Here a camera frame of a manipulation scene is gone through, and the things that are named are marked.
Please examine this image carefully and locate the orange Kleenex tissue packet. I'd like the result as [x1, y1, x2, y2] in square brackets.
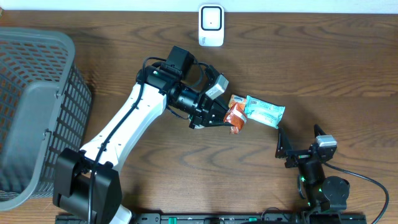
[228, 95, 247, 110]

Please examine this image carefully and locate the red Top snack packet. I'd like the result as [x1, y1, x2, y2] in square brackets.
[223, 103, 248, 134]

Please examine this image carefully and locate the mint green wipes packet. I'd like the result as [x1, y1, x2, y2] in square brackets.
[244, 95, 285, 129]

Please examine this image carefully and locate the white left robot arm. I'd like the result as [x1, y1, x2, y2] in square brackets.
[53, 46, 229, 223]

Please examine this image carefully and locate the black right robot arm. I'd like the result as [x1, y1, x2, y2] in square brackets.
[275, 124, 350, 223]

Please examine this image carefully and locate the white barcode scanner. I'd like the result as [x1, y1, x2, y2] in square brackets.
[198, 4, 225, 47]

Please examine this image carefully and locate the green lid jar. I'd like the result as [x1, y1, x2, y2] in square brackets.
[188, 115, 204, 129]

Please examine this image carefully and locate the grey plastic shopping basket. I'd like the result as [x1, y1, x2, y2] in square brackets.
[1, 27, 92, 211]

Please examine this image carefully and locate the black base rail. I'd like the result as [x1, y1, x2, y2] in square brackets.
[55, 212, 368, 224]

